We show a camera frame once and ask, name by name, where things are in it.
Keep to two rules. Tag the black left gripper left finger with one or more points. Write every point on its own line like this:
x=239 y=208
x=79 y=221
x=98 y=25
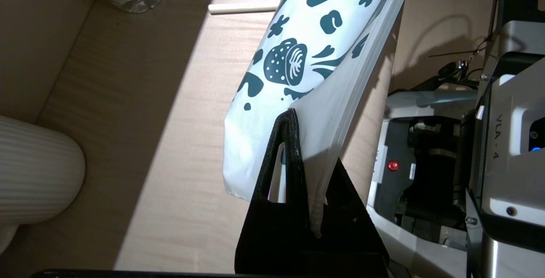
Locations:
x=276 y=235

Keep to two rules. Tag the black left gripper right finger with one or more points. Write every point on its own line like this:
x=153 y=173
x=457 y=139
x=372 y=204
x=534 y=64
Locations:
x=353 y=244

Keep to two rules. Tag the white blue-printed plastic bag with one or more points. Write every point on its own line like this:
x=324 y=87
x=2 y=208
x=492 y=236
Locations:
x=298 y=27

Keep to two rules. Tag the grey robot base chassis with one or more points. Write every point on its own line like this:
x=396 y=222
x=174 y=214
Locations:
x=425 y=176

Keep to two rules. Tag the white toothbrush dark bristles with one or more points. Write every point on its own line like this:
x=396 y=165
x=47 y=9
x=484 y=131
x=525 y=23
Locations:
x=242 y=8

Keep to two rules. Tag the white ribbed mug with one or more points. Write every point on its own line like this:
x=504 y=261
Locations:
x=38 y=171

